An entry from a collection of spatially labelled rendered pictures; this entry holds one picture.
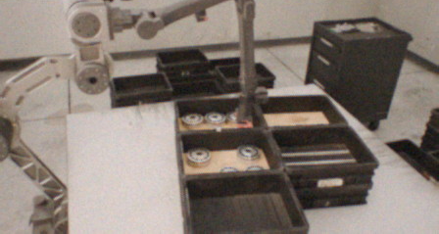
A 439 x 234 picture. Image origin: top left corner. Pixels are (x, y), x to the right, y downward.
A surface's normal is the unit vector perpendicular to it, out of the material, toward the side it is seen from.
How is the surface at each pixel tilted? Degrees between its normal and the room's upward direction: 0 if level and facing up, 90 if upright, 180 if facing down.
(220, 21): 90
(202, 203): 0
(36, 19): 90
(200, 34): 90
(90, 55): 90
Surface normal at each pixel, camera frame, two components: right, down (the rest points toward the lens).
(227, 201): 0.04, -0.86
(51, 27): 0.32, 0.49
